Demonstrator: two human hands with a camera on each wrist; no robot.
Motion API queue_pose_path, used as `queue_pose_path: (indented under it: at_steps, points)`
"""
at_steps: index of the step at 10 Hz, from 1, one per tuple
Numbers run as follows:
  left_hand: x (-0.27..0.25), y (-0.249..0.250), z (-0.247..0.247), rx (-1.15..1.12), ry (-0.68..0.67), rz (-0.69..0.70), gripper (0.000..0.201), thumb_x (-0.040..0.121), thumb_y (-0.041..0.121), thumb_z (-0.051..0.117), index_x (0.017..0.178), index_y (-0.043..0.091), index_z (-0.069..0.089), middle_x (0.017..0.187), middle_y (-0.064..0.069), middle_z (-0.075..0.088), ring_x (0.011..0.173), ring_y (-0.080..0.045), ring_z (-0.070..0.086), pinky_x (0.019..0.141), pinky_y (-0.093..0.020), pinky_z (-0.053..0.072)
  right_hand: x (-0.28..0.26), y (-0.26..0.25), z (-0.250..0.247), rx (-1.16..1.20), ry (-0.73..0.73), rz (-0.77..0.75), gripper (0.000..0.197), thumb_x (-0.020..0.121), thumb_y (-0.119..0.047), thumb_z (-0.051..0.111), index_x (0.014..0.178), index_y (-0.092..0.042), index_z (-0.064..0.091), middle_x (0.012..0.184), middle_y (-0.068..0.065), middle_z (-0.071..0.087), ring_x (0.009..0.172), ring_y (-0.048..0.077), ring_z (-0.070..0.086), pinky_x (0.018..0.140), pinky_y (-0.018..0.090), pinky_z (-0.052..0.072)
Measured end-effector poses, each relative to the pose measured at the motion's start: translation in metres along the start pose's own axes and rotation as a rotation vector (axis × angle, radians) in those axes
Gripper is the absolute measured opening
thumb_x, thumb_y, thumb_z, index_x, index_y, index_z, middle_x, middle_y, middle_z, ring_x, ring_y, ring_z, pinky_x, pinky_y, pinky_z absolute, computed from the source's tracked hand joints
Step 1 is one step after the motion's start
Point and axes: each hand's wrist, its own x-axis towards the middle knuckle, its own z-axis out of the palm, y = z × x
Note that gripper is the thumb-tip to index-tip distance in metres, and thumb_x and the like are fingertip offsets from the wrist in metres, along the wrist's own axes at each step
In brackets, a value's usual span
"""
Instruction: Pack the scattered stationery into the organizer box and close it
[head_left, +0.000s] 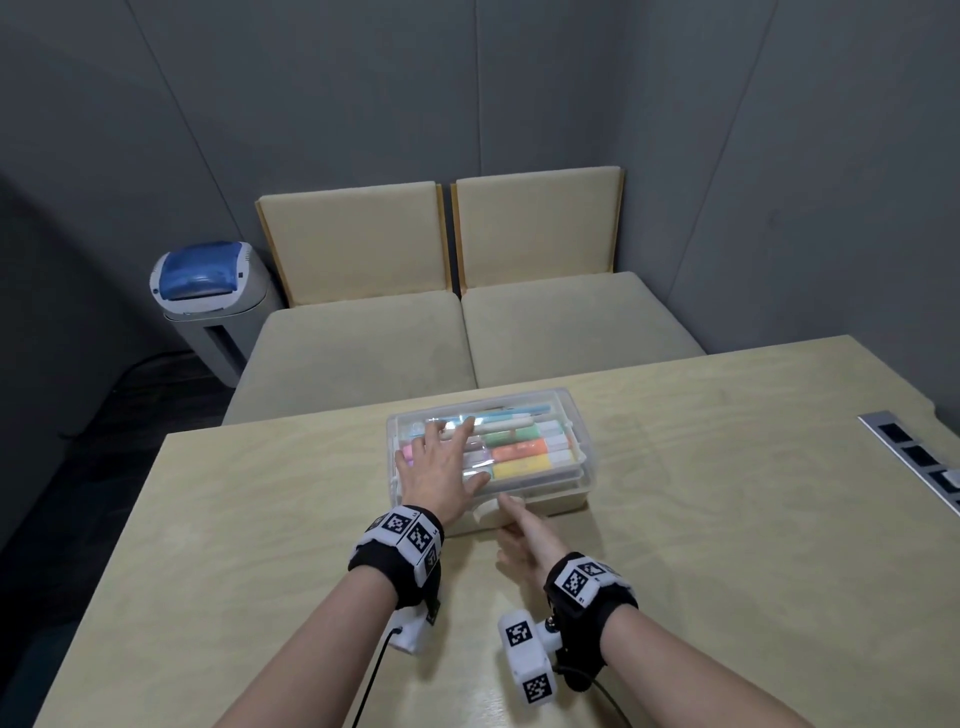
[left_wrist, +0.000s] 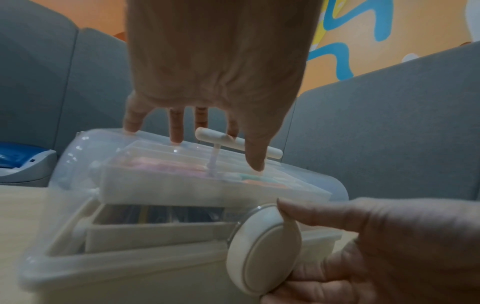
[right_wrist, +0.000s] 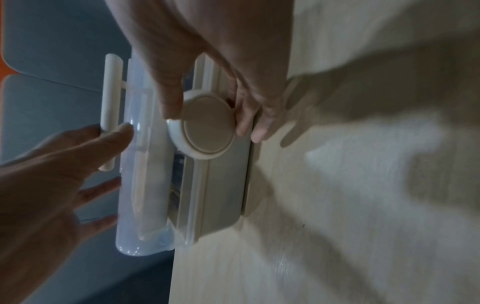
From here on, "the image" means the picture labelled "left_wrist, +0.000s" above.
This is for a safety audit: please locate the person's right hand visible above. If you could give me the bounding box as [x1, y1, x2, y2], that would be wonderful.
[260, 197, 480, 304]

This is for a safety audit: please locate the person's left hand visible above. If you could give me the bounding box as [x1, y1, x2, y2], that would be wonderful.
[122, 0, 324, 172]

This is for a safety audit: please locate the cream tiered organizer box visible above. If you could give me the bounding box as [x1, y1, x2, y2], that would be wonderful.
[18, 127, 351, 304]

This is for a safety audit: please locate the grey blue-lid paper shredder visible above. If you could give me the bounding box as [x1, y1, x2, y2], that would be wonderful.
[0, 142, 59, 187]

